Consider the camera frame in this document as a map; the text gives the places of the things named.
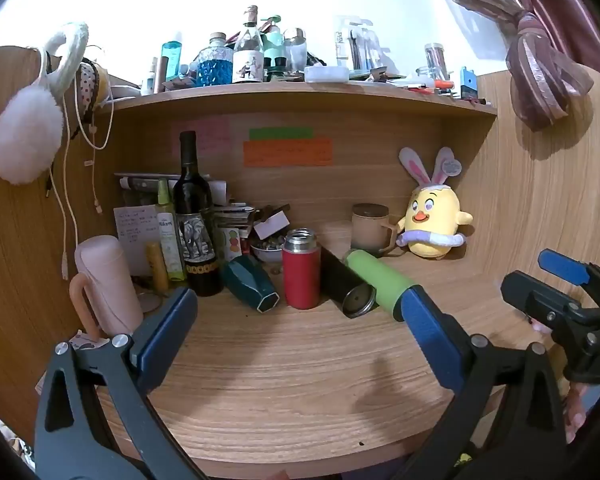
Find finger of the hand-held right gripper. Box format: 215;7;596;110
500;270;583;333
538;248;600;308

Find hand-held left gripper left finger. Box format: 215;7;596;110
32;286;211;480

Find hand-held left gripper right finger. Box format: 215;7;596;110
397;284;568;480

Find red thermos cup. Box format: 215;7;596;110
281;228;323;311

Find green cup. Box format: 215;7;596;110
342;248;424;322

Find black thermos cup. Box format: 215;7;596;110
320;247;379;320

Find dark teal faceted cup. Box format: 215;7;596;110
222;254;281;315

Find person's right hand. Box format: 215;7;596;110
562;380;589;445

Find yellow tube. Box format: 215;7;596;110
144;242;170;295

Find yellow-green spray bottle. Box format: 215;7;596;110
154;178;187;283

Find white note paper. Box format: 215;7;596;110
113;203;159;277

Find dark wine bottle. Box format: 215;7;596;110
172;130;225;298

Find fruit print carton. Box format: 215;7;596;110
222;227;244;263

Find yellow chick plush toy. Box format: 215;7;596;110
395;146;474;260

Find glass mug with lid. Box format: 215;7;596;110
350;202;399;256

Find small bowl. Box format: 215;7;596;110
249;236;287;264

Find stack of books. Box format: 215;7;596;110
113;172;229;206

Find small white box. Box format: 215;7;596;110
252;209;289;240

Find pink sticky note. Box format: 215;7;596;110
169;118;231;159

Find small blue box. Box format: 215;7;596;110
459;65;480;100

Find orange sticky note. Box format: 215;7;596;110
243;138;333;168

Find green sticky note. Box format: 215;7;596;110
248;126;315;141

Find mauve curtain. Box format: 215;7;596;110
419;0;600;134

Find clear jar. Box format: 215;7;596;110
423;42;451;81

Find white fluffy earmuffs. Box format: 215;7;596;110
0;20;90;186

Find white tube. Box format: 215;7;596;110
140;57;160;96

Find dotted headband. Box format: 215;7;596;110
74;57;112;112

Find teal liquid bottle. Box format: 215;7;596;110
158;31;184;92

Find blue faceted glass bottle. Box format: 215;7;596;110
195;32;234;89

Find wooden shelf board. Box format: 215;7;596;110
104;79;499;117

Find white round box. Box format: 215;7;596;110
303;64;350;84

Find clear labelled glass bottle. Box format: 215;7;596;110
232;4;266;85

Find packaged tool set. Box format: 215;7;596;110
333;14;381;72

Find green pump bottle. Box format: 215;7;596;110
260;13;287;69

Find clear bottle silver cap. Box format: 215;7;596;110
282;27;309;74

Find pink bottle with strap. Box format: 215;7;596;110
69;234;145;342

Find white cable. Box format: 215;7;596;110
39;49;116;281

